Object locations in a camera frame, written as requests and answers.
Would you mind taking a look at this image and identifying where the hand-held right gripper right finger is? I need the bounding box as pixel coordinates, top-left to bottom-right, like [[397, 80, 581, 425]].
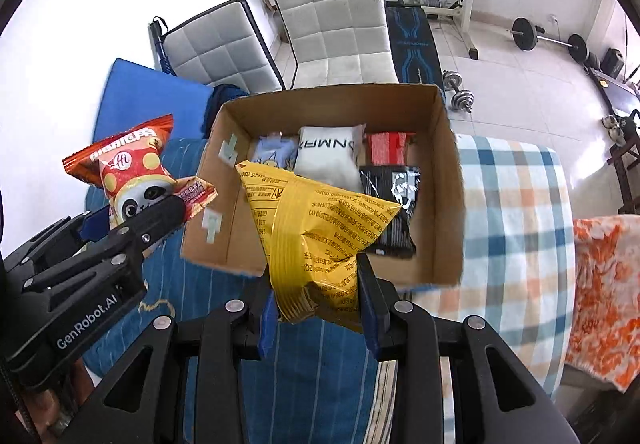
[[356, 253, 581, 444]]

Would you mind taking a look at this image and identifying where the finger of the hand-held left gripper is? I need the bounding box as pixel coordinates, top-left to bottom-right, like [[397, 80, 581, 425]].
[[5, 210, 112, 270], [22, 195, 192, 292]]

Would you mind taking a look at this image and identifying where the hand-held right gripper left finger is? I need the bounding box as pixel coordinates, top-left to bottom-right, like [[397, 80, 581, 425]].
[[70, 274, 277, 444]]

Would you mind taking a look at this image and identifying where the red panda snack packet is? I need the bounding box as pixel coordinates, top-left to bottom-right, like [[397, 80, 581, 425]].
[[62, 114, 218, 230]]

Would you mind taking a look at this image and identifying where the yellow snack packet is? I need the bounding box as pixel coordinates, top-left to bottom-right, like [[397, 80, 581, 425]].
[[235, 160, 403, 335]]

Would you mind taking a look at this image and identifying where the black snack packet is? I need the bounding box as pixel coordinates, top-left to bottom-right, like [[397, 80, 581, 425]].
[[359, 164, 422, 259]]

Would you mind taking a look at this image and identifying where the light blue cartoon pouch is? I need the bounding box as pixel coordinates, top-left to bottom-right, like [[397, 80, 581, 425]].
[[250, 134, 301, 170]]

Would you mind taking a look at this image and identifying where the cardboard box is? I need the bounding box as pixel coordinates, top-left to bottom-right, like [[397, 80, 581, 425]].
[[181, 83, 466, 289]]

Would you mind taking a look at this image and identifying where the white soft packet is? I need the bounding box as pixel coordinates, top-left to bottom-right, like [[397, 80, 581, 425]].
[[293, 124, 367, 192]]

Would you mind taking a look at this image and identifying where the person's left hand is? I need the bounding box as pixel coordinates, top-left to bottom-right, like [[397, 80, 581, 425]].
[[22, 386, 68, 437]]

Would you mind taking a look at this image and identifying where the blue striped blanket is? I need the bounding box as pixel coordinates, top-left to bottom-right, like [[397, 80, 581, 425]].
[[82, 137, 401, 444]]

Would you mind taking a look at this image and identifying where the blue foam mat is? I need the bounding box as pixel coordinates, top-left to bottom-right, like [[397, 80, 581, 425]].
[[92, 57, 216, 150]]

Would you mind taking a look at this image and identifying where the dark blue cloth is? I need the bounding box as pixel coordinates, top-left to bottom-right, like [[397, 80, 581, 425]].
[[201, 83, 251, 137]]

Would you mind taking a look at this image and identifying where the plaid blanket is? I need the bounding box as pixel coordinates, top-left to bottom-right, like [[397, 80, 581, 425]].
[[365, 134, 577, 444]]

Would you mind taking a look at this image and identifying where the white padded chair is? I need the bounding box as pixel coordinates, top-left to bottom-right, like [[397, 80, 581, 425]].
[[161, 0, 286, 95], [269, 0, 401, 89]]

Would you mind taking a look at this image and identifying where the orange floral blanket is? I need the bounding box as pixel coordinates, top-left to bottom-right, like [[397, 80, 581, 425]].
[[565, 214, 640, 394]]

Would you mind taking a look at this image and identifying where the chrome dumbbell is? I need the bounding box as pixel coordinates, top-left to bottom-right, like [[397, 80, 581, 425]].
[[441, 69, 474, 114]]

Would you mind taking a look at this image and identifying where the black weight bench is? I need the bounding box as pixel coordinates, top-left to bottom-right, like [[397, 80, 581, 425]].
[[385, 4, 443, 88]]

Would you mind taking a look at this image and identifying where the dark wooden chair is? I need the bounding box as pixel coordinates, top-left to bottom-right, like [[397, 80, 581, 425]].
[[605, 109, 640, 215]]

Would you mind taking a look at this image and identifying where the short barbell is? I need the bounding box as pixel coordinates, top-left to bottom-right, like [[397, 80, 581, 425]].
[[511, 17, 588, 62]]

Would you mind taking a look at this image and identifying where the dark desk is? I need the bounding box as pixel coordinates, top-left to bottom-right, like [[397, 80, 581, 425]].
[[587, 67, 640, 117]]

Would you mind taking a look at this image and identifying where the black box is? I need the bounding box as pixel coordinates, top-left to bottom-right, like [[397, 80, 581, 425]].
[[601, 47, 627, 75]]

